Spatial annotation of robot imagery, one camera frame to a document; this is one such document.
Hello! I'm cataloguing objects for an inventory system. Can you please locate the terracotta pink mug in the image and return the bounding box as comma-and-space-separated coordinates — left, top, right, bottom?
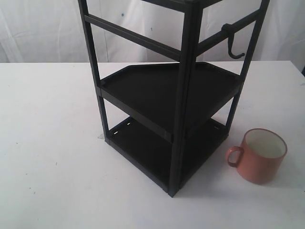
225, 128, 288, 185

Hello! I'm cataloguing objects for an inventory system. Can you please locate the black three-tier shelf rack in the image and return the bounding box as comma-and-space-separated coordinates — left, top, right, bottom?
78, 0, 269, 197

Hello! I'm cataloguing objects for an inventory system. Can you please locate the black metal hook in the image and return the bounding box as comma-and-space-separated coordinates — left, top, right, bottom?
221, 23, 245, 60

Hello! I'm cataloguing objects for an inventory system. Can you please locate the white backdrop curtain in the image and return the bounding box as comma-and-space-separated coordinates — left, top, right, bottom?
0, 0, 305, 69

